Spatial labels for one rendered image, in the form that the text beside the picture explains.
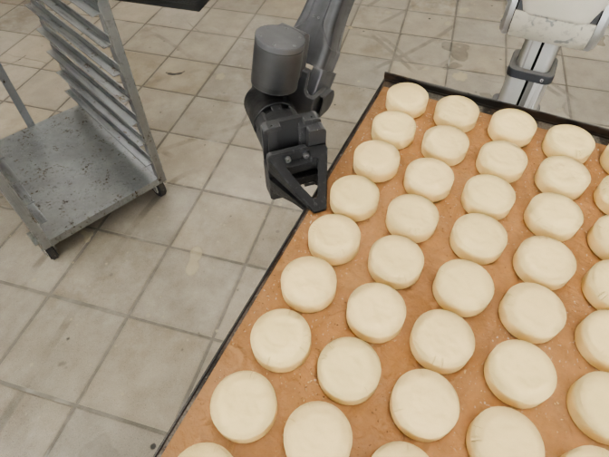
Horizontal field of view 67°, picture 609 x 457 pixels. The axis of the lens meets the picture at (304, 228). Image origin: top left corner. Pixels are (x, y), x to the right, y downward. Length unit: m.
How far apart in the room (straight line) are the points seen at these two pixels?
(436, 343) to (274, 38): 0.36
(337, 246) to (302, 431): 0.16
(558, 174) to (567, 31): 0.72
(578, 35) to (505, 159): 0.73
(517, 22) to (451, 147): 0.73
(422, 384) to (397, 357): 0.04
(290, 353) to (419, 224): 0.17
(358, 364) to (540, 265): 0.19
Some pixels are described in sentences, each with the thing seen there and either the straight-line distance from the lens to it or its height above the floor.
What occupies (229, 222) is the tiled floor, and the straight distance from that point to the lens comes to 1.79.
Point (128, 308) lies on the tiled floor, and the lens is 1.66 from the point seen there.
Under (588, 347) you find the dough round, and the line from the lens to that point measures 0.44.
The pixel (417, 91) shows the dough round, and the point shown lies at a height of 1.03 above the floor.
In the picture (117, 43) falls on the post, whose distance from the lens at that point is 1.51.
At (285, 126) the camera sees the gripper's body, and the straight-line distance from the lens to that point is 0.51.
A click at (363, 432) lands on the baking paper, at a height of 0.99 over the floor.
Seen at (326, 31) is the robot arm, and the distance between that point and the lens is 0.62.
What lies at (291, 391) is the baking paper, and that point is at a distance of 0.39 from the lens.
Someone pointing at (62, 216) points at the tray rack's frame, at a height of 0.15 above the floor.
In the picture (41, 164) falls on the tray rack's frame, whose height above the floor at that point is 0.15.
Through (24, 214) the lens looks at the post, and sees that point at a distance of 1.65.
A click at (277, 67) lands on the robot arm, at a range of 0.54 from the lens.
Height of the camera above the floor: 1.35
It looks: 51 degrees down
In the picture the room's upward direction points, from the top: straight up
